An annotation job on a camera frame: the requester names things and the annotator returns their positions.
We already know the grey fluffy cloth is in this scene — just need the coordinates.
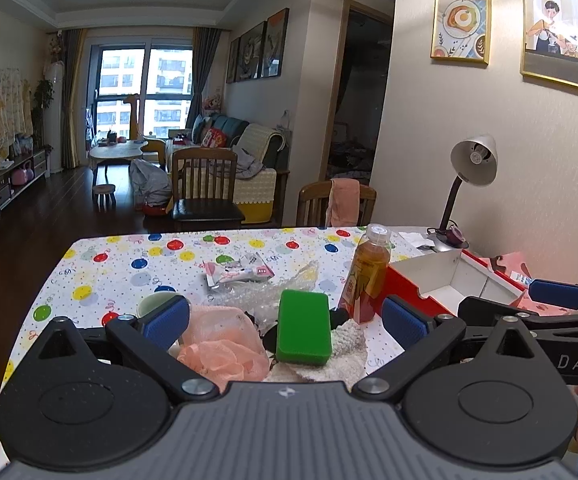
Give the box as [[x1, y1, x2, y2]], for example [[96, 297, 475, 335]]
[[264, 320, 367, 390]]

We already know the green sponge block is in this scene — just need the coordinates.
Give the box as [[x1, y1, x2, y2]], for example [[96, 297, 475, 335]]
[[275, 289, 332, 366]]

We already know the clear bubble wrap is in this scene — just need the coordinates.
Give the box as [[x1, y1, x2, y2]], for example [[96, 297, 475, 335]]
[[209, 260, 319, 335]]

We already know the panda wet wipes pack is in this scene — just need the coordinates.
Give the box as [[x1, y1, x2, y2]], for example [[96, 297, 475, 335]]
[[202, 252, 275, 288]]

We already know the pale green mug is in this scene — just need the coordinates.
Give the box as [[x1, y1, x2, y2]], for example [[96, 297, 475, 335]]
[[136, 290, 178, 318]]

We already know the red cardboard box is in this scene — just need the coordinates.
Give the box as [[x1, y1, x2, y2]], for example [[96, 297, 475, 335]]
[[378, 250, 522, 316]]

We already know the small white tube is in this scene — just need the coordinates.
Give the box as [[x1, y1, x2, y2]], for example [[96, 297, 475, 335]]
[[510, 271, 533, 287]]

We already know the amber tea drink bottle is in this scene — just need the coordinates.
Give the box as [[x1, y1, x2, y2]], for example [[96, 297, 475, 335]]
[[338, 224, 391, 324]]

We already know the balloon pattern tablecloth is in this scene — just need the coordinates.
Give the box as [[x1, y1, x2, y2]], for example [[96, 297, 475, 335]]
[[0, 225, 578, 479]]

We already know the white paper tissue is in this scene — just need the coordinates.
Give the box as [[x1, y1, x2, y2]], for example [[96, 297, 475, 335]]
[[399, 232, 436, 250]]

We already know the small wooden stool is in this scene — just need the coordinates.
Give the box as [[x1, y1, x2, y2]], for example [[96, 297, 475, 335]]
[[92, 184, 116, 209]]

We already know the pink towel on chair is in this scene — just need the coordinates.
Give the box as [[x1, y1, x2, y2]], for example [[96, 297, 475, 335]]
[[326, 178, 361, 228]]

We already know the silver desk lamp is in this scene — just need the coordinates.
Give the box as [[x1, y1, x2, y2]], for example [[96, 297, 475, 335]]
[[425, 134, 499, 253]]

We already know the dark wooden dining chair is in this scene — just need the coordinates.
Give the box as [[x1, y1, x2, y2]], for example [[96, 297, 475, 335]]
[[171, 148, 245, 232]]

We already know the wooden chair by table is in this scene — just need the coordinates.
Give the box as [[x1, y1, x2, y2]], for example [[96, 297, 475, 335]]
[[295, 180, 377, 228]]

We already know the dark tv cabinet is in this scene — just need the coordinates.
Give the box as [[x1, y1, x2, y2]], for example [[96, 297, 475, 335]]
[[0, 150, 48, 212]]

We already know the sofa with cream cover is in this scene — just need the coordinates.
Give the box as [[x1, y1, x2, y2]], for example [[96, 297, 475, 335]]
[[165, 114, 289, 224]]

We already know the toast picture gold frame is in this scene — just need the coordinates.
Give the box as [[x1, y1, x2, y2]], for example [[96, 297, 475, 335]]
[[430, 0, 492, 66]]

